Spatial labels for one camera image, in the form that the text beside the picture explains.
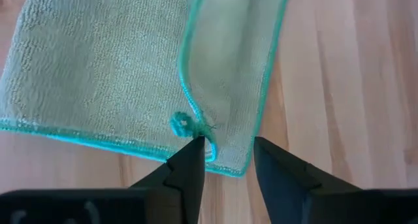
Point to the sage green microfiber towel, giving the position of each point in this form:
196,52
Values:
98,70

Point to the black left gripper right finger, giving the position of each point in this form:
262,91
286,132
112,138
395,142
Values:
294,198

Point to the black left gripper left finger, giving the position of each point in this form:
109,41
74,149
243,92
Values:
156,204

